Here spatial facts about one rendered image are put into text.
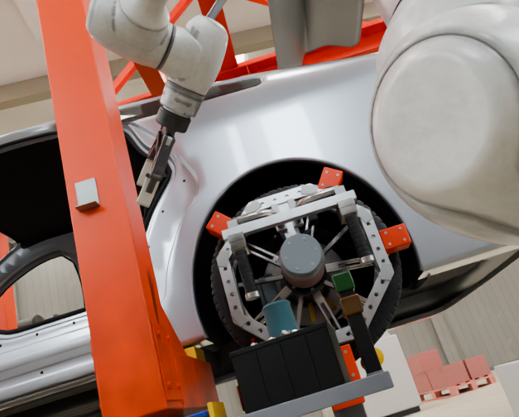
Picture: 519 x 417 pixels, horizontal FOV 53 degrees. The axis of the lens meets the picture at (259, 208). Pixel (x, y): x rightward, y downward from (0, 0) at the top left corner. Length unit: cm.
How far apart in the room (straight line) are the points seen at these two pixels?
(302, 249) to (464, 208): 126
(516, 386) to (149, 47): 87
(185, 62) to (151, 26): 11
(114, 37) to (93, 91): 62
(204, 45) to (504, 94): 89
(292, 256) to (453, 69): 129
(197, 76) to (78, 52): 74
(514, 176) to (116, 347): 120
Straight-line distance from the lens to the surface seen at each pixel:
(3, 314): 487
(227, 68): 468
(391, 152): 36
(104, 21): 112
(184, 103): 117
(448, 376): 838
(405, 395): 729
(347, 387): 101
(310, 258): 159
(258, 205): 180
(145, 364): 139
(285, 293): 182
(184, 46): 114
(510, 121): 32
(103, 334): 144
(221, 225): 180
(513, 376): 64
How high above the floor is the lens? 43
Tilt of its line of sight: 21 degrees up
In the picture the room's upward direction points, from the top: 17 degrees counter-clockwise
